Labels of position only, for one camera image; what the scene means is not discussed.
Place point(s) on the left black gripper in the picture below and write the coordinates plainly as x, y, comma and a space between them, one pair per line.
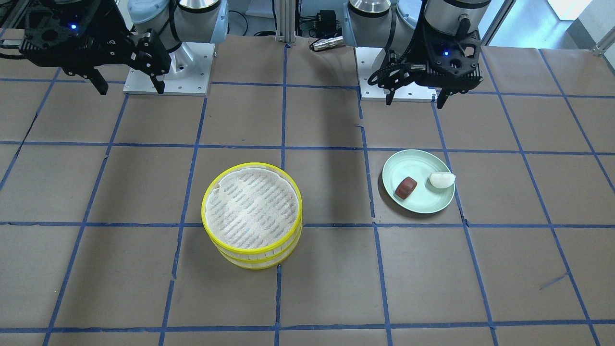
414, 52

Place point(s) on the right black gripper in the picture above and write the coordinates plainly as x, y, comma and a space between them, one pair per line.
109, 30

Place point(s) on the white bun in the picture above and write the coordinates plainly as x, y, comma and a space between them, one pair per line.
442, 180

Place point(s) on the dark red bun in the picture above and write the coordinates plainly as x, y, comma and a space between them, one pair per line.
405, 187

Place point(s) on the yellow steamer layer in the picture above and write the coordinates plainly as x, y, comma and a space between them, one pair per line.
251, 209
263, 259

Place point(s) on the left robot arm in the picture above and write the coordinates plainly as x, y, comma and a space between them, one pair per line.
388, 26

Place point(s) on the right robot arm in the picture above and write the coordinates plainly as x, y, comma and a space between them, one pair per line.
170, 52

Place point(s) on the silver cylindrical connector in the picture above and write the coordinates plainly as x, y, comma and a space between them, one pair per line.
323, 44

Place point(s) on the light green plate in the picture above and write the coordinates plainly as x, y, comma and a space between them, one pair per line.
417, 164

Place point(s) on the black power adapter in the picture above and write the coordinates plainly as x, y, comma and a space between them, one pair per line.
325, 22

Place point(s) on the aluminium frame post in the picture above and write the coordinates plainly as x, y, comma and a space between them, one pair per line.
285, 20

